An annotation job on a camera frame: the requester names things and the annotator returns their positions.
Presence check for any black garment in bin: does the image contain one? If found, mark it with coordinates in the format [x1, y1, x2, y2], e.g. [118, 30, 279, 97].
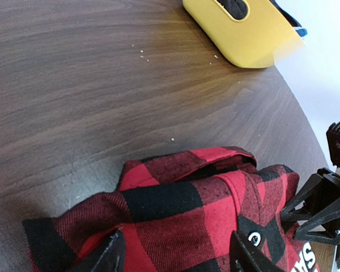
[218, 0, 248, 20]

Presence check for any yellow plastic bin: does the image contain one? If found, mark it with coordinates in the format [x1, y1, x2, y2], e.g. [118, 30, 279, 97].
[182, 0, 304, 69]

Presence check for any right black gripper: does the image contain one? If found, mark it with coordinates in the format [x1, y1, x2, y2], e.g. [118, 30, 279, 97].
[280, 169, 340, 271]

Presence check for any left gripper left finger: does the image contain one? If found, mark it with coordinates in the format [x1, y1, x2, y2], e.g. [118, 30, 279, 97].
[70, 230, 126, 272]

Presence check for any light blue garment in bin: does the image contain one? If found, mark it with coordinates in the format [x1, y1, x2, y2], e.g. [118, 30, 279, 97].
[270, 0, 308, 38]

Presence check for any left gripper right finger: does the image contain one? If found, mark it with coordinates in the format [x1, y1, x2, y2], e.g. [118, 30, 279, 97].
[229, 229, 289, 271]

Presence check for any red black plaid shirt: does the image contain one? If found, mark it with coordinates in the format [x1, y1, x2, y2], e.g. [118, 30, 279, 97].
[23, 147, 319, 271]

